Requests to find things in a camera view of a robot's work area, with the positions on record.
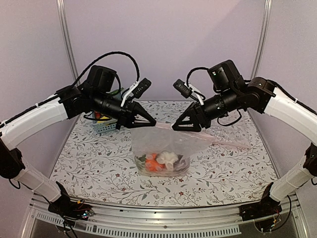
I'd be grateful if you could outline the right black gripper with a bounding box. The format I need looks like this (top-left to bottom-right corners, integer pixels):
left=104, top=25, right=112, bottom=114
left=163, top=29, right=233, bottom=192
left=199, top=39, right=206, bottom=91
left=172, top=86, right=240, bottom=131

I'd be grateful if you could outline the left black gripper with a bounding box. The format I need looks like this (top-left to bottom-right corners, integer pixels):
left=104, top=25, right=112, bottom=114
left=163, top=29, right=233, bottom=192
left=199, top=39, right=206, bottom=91
left=92, top=90, right=157, bottom=130

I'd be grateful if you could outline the clear zip bag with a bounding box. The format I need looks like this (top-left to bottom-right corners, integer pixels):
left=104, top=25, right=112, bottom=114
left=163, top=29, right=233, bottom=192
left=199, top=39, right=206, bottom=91
left=130, top=122, right=215, bottom=177
left=204, top=120, right=251, bottom=149

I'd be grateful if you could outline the white garlic toy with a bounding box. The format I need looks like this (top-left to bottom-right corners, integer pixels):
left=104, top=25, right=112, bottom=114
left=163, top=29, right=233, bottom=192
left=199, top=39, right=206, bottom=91
left=156, top=151, right=178, bottom=171

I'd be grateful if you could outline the white daikon radish toy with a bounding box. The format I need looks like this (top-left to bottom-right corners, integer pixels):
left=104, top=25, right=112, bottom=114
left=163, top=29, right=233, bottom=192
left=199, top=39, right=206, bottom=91
left=134, top=154, right=146, bottom=171

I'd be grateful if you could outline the dark red apple toy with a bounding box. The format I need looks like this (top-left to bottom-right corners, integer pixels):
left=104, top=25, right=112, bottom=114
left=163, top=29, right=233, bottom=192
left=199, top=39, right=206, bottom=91
left=173, top=154, right=190, bottom=172

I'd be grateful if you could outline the orange pepper toy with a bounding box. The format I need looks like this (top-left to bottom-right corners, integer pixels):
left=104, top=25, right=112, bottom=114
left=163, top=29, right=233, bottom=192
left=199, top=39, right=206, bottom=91
left=145, top=153, right=165, bottom=172

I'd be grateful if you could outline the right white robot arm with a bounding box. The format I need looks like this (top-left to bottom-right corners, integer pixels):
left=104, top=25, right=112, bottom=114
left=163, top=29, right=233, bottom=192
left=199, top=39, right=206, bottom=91
left=169, top=56, right=317, bottom=205

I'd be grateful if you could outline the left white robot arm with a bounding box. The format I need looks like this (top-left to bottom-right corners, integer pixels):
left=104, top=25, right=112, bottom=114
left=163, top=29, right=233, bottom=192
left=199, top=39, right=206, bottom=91
left=0, top=65, right=156, bottom=215

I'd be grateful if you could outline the green cucumber toy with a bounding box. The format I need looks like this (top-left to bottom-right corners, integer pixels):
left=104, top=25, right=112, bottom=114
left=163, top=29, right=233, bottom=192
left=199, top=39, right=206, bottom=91
left=109, top=88, right=124, bottom=96

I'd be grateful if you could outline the yellow pepper toy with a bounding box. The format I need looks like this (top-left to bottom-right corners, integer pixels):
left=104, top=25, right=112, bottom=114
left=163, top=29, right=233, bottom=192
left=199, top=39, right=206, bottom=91
left=97, top=117, right=112, bottom=123

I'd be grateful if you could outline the light blue plastic basket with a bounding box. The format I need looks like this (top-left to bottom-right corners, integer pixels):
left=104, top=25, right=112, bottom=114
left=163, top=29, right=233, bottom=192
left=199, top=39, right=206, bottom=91
left=92, top=119, right=117, bottom=134

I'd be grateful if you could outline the red cherry tomatoes toy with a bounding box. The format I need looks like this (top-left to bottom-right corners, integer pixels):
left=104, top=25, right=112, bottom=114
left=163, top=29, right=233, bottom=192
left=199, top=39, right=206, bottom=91
left=94, top=112, right=103, bottom=119

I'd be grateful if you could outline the floral patterned table mat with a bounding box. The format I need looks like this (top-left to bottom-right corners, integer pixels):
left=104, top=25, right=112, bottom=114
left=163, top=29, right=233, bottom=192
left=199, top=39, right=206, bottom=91
left=51, top=112, right=277, bottom=207

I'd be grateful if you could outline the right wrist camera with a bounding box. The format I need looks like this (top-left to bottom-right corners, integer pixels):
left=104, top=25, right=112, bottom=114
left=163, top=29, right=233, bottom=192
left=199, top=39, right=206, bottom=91
left=173, top=79, right=206, bottom=105

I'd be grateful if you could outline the front aluminium rail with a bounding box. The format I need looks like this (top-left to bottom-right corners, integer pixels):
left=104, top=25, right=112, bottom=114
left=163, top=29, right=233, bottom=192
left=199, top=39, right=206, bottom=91
left=22, top=195, right=309, bottom=238

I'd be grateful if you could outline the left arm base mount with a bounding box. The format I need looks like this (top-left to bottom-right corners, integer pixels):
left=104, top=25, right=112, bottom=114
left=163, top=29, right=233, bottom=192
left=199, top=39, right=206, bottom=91
left=48, top=182, right=94, bottom=220

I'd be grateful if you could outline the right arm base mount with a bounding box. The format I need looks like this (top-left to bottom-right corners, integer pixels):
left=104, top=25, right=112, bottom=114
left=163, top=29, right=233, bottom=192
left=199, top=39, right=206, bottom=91
left=239, top=183, right=282, bottom=233

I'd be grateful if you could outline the right aluminium frame post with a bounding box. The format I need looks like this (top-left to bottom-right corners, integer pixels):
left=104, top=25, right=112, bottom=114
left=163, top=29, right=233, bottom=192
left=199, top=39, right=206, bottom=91
left=250, top=0, right=273, bottom=79

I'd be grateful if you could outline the aluminium frame post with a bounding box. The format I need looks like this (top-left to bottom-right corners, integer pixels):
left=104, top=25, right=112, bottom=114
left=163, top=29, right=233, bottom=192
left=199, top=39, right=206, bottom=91
left=56, top=0, right=78, bottom=80
left=250, top=0, right=273, bottom=79

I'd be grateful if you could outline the left aluminium frame post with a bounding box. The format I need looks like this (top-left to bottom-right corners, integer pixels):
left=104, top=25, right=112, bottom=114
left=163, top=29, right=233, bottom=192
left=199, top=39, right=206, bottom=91
left=56, top=0, right=78, bottom=80

